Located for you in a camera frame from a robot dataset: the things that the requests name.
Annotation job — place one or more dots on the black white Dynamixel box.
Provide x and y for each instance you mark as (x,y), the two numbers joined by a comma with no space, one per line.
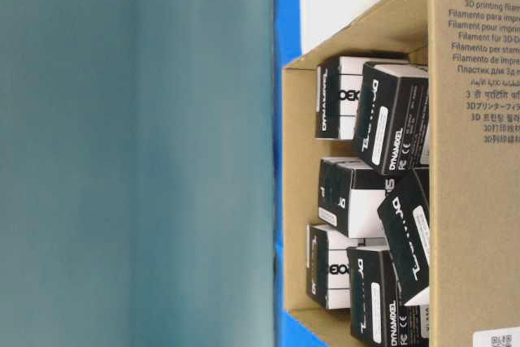
(404,214)
(349,194)
(377,315)
(327,266)
(392,121)
(339,80)

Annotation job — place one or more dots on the brown cardboard box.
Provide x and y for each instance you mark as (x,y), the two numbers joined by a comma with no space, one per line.
(472,50)

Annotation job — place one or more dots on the blue table mat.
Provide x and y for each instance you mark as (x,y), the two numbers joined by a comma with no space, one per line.
(287,46)

